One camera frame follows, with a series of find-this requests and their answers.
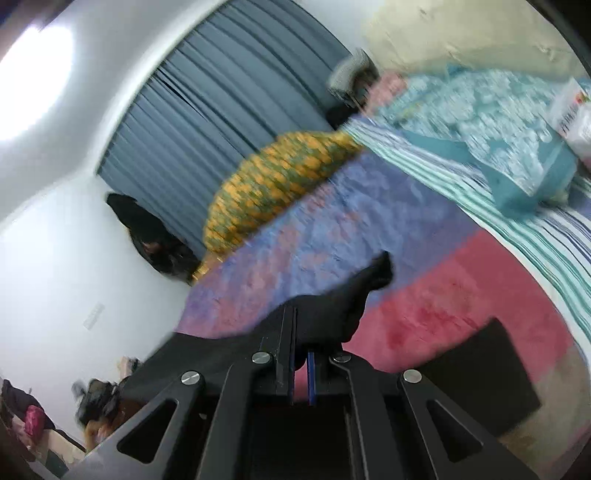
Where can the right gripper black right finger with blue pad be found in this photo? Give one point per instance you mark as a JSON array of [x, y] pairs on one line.
[[401, 426]]

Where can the grey knitted folded blanket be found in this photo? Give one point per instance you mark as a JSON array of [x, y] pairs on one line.
[[352, 78]]

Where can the teal floral blanket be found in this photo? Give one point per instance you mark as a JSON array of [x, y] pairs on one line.
[[495, 121]]

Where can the white plastic snack bag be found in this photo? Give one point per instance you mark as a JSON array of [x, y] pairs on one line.
[[569, 116]]

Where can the black pants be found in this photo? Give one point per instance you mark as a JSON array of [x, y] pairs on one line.
[[332, 313]]

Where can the pink floral pillow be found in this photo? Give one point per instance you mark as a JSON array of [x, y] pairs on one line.
[[383, 91]]

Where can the black clothes hanging on wall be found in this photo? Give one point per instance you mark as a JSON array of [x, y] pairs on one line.
[[163, 251]]

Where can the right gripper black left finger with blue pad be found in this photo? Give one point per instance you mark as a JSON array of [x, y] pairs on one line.
[[199, 401]]

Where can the blue-grey curtain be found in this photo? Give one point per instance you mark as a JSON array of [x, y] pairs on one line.
[[252, 70]]

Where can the beige padded headboard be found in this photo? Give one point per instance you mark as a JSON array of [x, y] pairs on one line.
[[427, 37]]

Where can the colourful striped floral bedspread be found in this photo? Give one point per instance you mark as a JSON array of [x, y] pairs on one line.
[[461, 307]]

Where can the striped white teal bedsheet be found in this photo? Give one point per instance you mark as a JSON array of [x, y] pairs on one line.
[[555, 241]]

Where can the pile of clothes at left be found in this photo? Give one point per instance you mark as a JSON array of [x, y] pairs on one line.
[[26, 422]]

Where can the white wall switch plate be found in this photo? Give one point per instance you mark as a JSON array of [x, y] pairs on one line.
[[93, 316]]

